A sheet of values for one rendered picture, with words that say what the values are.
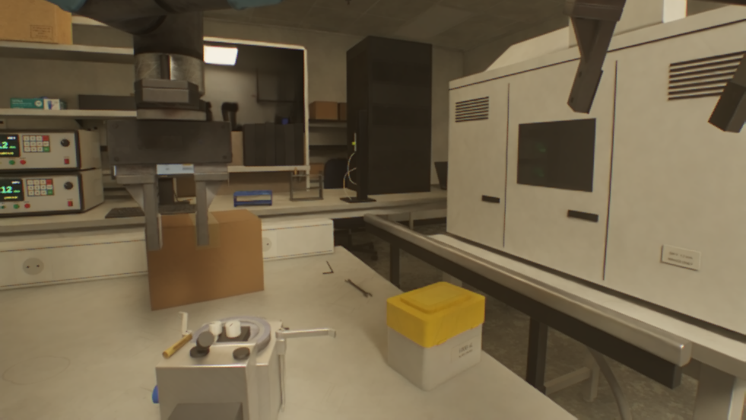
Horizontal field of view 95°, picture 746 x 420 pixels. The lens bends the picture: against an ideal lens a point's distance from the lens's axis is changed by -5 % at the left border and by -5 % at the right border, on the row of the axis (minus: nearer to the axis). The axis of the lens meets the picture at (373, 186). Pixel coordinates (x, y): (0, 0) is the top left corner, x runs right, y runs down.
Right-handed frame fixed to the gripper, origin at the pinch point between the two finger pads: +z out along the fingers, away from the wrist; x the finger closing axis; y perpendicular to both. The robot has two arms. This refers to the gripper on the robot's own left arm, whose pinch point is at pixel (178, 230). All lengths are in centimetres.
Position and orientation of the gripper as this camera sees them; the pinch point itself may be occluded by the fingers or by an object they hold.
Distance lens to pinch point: 50.4
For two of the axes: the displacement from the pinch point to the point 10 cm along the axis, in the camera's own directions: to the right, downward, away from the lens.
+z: 0.0, 9.9, 1.0
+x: -9.0, 0.5, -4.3
